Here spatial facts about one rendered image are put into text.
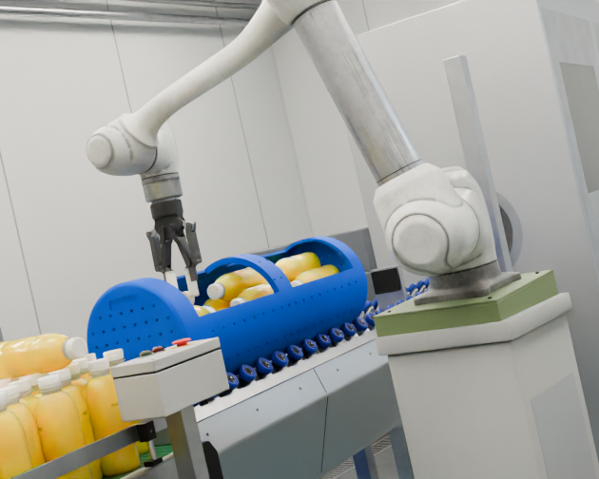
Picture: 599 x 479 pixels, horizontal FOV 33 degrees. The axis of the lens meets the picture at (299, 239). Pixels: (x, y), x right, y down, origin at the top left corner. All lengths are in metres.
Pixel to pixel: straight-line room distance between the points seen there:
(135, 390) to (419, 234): 0.60
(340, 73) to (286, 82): 6.40
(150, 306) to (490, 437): 0.76
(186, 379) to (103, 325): 0.51
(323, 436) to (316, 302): 0.34
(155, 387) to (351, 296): 1.14
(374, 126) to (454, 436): 0.67
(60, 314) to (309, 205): 2.75
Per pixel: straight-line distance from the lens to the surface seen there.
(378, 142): 1.99
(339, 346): 2.76
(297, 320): 2.54
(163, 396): 1.76
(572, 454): 2.26
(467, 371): 2.11
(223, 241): 7.51
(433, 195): 1.95
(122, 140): 2.21
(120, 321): 2.25
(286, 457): 2.48
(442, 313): 2.11
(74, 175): 6.64
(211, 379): 1.87
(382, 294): 3.33
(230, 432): 2.26
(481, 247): 2.15
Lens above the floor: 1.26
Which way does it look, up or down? 1 degrees down
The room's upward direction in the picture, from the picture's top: 12 degrees counter-clockwise
